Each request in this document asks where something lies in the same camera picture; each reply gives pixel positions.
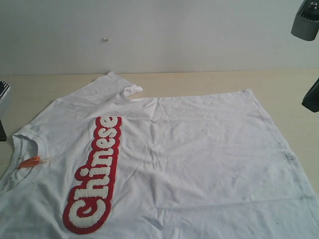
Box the white t-shirt with red lettering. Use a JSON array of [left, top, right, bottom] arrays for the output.
[[0, 72, 319, 239]]

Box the orange garment tag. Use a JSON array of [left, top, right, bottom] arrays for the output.
[[18, 156, 41, 169]]

